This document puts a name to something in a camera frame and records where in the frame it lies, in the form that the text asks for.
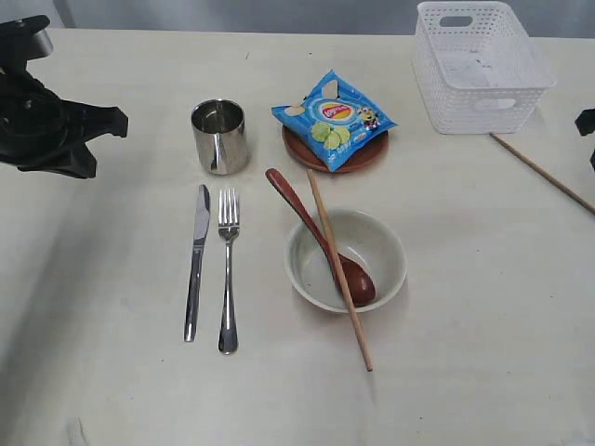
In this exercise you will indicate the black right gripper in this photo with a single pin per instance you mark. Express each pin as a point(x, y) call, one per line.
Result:
point(43, 133)

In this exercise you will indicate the wooden chopstick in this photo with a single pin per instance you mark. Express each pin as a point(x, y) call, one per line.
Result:
point(344, 285)
point(552, 180)

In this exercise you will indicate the white perforated plastic basket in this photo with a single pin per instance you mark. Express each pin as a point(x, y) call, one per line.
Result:
point(477, 69)

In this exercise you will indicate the silver table knife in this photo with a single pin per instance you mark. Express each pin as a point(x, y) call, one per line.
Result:
point(201, 225)

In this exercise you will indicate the silver metal fork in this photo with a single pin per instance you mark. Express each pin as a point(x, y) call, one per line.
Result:
point(228, 231)

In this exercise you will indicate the brown round plate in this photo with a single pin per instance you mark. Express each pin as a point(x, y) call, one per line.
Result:
point(368, 154)

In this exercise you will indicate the speckled white ceramic bowl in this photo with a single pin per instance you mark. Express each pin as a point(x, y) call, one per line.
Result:
point(360, 237)

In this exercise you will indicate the blue Lay's chips bag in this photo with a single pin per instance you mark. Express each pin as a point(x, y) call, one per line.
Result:
point(335, 120)

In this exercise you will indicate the brown wooden spoon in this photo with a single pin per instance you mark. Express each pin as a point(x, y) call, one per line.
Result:
point(361, 286)

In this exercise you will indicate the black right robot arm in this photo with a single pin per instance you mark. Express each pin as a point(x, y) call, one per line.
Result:
point(22, 41)

